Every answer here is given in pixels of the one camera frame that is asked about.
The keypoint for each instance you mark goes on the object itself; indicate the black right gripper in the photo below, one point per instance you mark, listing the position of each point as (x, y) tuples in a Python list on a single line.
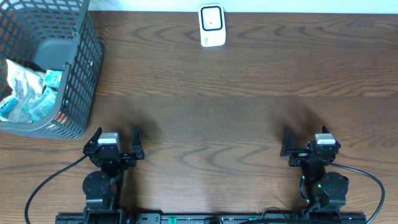
[(300, 154)]

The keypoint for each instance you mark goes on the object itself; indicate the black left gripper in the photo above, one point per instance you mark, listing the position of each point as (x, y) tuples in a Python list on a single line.
[(125, 157)]

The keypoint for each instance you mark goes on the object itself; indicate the light green snack packet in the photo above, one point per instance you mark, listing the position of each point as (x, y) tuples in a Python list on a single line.
[(44, 105)]

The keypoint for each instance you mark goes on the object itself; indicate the teal small snack packet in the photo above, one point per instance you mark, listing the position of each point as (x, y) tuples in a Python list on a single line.
[(53, 78)]

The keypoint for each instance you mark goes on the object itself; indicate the large beige snack bag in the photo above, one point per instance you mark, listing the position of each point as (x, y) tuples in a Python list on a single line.
[(27, 87)]

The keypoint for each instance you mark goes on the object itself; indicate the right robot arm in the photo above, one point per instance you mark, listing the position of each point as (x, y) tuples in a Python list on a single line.
[(325, 192)]

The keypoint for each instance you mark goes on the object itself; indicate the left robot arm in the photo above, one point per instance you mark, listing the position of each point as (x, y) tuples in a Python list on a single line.
[(103, 187)]

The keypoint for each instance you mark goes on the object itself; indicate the white barcode scanner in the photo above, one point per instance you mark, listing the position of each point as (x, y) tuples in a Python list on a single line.
[(212, 25)]

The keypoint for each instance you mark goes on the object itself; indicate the dark grey mesh plastic basket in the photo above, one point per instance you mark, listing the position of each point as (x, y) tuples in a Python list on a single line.
[(54, 35)]

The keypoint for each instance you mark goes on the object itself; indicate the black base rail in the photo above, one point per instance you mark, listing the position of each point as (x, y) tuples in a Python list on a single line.
[(156, 218)]

